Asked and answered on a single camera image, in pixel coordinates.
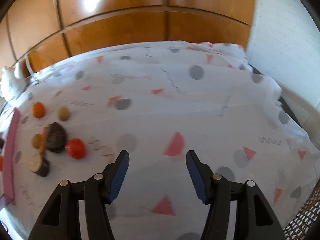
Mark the small orange tangerine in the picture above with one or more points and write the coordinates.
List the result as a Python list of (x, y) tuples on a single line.
[(38, 110)]

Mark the yellow-brown small round fruit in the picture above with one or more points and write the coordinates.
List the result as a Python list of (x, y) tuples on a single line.
[(63, 113)]

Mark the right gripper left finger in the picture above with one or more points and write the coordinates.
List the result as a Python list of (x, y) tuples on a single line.
[(59, 218)]

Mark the white ceramic electric kettle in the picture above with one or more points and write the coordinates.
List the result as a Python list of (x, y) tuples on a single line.
[(13, 82)]

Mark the orange carrot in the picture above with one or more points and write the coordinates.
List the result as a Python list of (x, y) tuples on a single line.
[(42, 147)]

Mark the large dark water chestnut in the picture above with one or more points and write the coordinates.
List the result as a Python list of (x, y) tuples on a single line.
[(56, 138)]

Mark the red tomato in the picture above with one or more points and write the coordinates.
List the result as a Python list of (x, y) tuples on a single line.
[(76, 148)]

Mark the large orange with stem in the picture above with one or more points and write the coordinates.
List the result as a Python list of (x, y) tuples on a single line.
[(1, 163)]

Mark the pink-edged cardboard tray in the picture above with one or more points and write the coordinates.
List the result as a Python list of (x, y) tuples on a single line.
[(8, 194)]

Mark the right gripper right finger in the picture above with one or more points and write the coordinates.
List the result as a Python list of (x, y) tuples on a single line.
[(255, 218)]

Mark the white patterned tablecloth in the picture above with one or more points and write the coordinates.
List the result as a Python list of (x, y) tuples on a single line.
[(158, 100)]

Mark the large cut dark cylinder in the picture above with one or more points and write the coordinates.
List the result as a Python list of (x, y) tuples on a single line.
[(39, 165)]

